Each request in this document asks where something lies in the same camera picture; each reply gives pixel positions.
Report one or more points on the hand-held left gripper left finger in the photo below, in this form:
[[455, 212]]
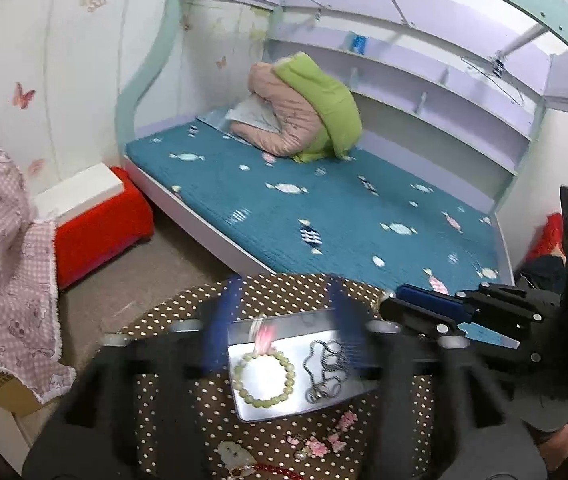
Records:
[[221, 325]]

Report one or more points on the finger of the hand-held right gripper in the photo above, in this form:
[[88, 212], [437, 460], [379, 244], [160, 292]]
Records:
[[431, 301], [413, 316]]

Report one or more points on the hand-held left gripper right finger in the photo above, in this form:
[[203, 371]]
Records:
[[346, 325]]

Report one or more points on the silver metal tin box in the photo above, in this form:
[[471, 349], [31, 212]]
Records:
[[309, 327]]

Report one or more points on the pink flower hair ornament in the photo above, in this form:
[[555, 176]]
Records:
[[346, 420]]

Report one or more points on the white jade pendant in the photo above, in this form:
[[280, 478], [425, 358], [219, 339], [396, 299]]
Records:
[[234, 455]]

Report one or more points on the red cloth item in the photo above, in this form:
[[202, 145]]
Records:
[[551, 235]]

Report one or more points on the brown polka dot tablecloth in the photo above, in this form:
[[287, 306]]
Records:
[[289, 295]]

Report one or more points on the teal candy print mattress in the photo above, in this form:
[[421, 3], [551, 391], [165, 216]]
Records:
[[274, 220]]

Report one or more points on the red stool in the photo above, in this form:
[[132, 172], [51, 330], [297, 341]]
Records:
[[104, 230]]

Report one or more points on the white box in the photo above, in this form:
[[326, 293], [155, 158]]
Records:
[[74, 192]]

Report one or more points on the pale blue pillow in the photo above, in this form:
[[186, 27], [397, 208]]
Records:
[[254, 115]]

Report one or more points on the pink quilted blanket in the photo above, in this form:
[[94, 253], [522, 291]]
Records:
[[284, 110]]

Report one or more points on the lilac white bed shelf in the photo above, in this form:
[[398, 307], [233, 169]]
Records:
[[413, 75]]

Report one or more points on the pale pink butterfly sticker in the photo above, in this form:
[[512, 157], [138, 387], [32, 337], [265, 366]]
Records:
[[36, 166]]

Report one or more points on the small orange butterfly sticker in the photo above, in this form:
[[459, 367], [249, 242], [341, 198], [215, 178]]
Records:
[[221, 62]]

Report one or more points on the small blue shelf item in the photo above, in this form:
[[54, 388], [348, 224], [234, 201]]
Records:
[[357, 42]]

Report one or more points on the teal bunk bed frame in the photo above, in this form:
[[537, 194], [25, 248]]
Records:
[[129, 100]]

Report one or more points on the pink butterfly wall sticker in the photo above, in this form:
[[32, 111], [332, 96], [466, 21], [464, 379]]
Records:
[[23, 95]]

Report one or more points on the yellow butterfly wall sticker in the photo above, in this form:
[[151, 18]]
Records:
[[93, 1]]

